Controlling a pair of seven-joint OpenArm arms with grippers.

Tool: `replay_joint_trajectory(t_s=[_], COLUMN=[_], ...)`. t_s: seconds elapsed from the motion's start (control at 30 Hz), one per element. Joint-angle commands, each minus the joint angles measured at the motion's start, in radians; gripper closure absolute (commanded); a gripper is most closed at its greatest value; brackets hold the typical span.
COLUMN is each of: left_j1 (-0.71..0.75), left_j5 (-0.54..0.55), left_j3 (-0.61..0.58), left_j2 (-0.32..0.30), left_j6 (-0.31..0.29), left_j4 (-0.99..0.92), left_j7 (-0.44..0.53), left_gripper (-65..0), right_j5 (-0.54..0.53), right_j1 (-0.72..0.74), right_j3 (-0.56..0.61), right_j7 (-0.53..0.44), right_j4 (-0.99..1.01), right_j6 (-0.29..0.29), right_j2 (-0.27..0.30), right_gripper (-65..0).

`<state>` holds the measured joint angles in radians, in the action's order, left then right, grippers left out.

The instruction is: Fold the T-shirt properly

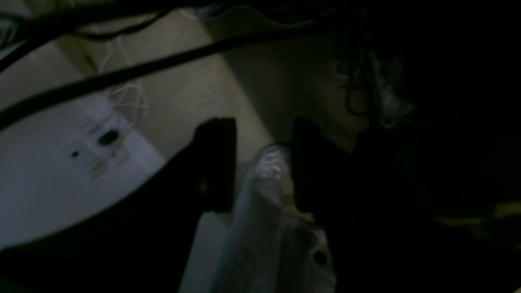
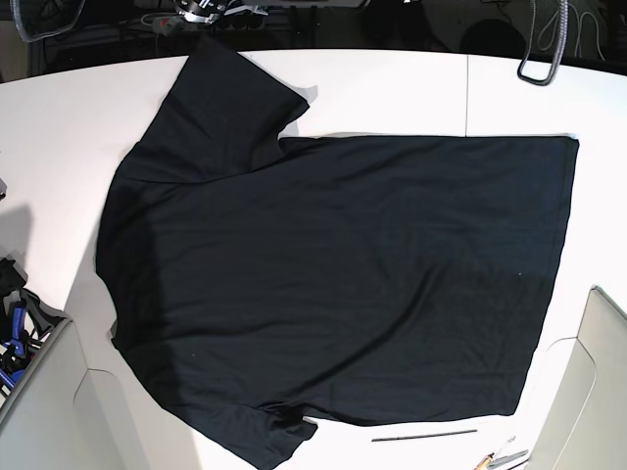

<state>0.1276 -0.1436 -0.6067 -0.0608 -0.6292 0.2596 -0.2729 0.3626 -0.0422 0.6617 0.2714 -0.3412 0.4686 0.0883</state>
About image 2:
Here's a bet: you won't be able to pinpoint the black T-shirt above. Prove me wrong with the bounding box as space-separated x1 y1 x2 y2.
95 38 579 469

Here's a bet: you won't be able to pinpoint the robot arm image-left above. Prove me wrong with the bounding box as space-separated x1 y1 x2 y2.
173 0 228 24

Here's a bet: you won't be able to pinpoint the black table slot strip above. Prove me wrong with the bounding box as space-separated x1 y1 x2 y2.
371 429 478 443

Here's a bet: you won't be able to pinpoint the grey divider panel left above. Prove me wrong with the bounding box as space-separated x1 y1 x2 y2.
0 317 148 470

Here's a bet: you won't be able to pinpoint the grey divider panel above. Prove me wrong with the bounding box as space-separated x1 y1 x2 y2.
509 286 626 469
0 317 148 470

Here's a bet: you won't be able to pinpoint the blue and black clamps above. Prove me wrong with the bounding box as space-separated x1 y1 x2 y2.
1 258 63 400

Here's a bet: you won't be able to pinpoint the grey divider panel right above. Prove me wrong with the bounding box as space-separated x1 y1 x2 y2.
509 286 626 469

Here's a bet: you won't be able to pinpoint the black looped cable sleeve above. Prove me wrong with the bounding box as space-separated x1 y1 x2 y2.
516 0 569 87

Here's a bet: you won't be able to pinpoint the white coiled cable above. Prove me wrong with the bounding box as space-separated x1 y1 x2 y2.
570 9 606 55

